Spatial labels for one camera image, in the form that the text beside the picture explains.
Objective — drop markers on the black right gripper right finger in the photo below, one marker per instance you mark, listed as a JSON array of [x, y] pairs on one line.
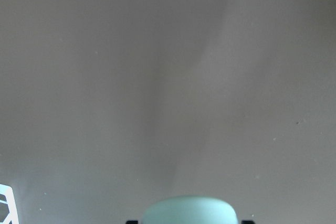
[[247, 222]]

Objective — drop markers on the mint green plastic cup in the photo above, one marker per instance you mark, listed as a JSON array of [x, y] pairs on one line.
[[190, 209]]

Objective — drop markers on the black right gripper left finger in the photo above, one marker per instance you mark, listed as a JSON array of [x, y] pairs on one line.
[[132, 222]]

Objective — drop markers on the white wire cup rack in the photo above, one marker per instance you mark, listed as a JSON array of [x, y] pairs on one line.
[[8, 206]]

